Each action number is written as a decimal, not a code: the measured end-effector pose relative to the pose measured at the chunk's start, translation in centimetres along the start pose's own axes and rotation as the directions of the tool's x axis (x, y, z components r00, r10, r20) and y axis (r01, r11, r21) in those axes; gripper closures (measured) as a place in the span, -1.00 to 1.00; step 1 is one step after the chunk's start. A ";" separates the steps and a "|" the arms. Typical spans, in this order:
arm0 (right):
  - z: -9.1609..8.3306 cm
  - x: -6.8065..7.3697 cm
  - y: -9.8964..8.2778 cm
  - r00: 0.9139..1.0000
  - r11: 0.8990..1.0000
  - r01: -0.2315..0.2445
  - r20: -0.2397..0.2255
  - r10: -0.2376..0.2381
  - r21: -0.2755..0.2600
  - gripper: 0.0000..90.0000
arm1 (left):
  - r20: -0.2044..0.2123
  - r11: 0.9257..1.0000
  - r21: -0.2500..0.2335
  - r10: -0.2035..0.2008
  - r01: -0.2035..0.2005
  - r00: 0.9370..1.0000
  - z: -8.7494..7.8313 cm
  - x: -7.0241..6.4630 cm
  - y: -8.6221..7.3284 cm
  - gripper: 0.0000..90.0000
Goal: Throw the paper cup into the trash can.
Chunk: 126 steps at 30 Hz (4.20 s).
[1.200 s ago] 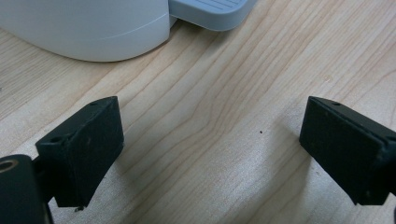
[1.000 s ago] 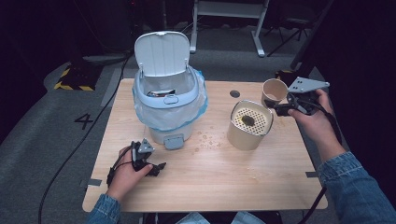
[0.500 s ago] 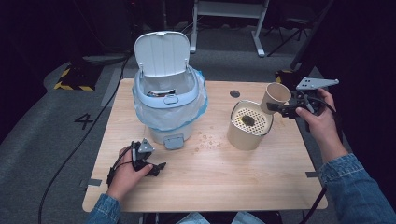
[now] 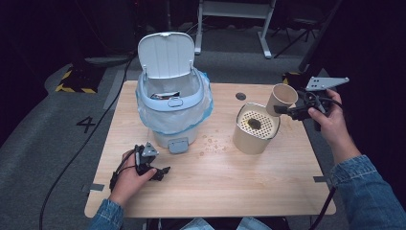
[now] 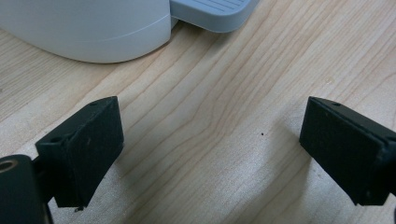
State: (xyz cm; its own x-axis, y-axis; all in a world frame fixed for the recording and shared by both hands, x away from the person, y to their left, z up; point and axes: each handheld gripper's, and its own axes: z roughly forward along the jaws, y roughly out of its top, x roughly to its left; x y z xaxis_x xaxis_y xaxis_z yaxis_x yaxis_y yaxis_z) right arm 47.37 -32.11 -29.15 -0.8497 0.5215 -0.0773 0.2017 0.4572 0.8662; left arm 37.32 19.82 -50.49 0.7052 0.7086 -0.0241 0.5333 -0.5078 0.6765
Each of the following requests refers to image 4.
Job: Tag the white metal desk frame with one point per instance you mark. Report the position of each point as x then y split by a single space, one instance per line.
234 9

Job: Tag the grey floor tape strip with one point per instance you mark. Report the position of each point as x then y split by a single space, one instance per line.
116 89

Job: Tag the person's right hand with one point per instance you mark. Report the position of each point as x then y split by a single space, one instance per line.
333 127

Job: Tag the grey tape piece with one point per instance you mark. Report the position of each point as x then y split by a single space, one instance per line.
320 179
94 187

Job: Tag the beige paper cup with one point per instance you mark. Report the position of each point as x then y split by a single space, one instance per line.
282 96

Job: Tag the person's left hand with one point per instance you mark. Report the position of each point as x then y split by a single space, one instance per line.
127 182

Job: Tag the white pedal trash can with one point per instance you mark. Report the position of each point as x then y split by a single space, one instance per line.
167 56

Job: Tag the beige canister with strainer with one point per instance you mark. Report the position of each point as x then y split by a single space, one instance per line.
249 143

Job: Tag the black tripod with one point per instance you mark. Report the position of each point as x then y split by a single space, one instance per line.
297 32

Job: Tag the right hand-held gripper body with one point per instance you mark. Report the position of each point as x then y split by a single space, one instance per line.
319 84

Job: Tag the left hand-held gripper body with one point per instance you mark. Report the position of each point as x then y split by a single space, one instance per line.
144 159

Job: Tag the dark tea residue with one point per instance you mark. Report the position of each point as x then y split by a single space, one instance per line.
254 123

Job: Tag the clear blue-edged bin liner bag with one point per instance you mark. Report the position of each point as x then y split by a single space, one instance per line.
172 121

